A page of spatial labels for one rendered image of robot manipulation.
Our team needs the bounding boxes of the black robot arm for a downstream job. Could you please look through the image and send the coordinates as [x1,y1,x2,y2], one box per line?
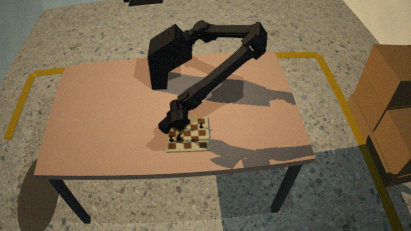
[158,20,267,134]

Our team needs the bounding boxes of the tan and brown chessboard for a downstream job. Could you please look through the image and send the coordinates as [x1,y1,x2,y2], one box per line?
[165,116,210,153]

